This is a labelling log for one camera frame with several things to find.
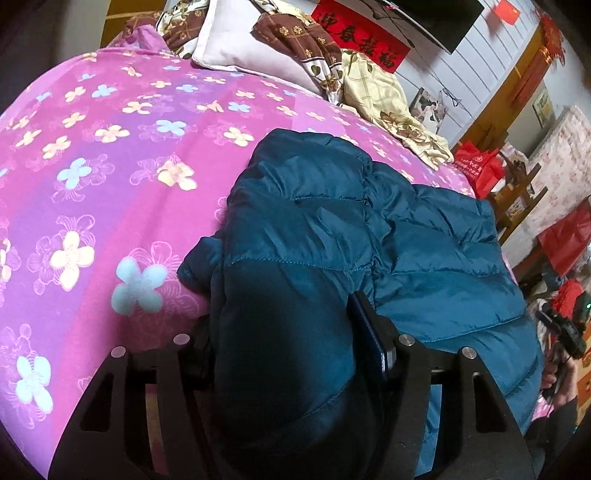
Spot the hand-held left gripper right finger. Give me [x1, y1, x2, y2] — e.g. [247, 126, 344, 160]
[346, 291, 544, 480]

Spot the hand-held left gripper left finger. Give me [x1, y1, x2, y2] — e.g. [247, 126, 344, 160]
[48, 318, 218, 480]

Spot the teal puffer jacket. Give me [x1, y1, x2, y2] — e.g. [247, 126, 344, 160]
[178, 128, 544, 480]

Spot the person's right hand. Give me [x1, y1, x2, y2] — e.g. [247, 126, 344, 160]
[540, 356, 579, 409]

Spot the red cushion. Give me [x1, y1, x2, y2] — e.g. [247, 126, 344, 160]
[551, 279, 586, 315]

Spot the red paper bag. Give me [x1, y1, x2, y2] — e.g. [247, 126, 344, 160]
[537, 211, 591, 278]

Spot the wooden chair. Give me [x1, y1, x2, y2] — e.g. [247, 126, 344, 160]
[488, 161, 542, 241]

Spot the floral covered furniture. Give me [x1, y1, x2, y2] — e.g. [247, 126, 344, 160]
[523, 106, 591, 237]

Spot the red shopping bag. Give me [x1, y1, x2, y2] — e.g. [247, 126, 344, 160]
[451, 141, 507, 198]

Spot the pink floral bedsheet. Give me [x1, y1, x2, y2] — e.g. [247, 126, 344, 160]
[0, 24, 518, 480]

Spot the cream floral quilt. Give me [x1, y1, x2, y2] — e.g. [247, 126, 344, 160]
[341, 48, 456, 169]

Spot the red knot decoration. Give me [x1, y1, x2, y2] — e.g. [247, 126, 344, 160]
[536, 11, 567, 62]

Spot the brown floral quilt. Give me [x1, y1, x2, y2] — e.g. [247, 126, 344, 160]
[251, 12, 346, 103]

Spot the white pillow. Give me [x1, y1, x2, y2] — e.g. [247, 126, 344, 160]
[191, 0, 325, 94]

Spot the black television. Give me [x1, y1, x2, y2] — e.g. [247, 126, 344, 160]
[364, 0, 486, 56]

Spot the small red flag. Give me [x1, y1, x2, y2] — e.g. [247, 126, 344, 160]
[491, 0, 520, 25]

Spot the brown cream patterned pillow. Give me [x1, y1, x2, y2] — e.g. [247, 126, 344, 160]
[156, 0, 209, 61]

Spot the framed wall picture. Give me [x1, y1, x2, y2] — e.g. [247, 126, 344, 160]
[533, 88, 556, 129]

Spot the wall photo print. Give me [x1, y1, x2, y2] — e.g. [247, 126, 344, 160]
[410, 88, 450, 136]

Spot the wooden door frame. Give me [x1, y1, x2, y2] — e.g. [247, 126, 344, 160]
[462, 28, 546, 155]

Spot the red wall banner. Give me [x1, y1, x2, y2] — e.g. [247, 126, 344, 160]
[311, 0, 413, 75]

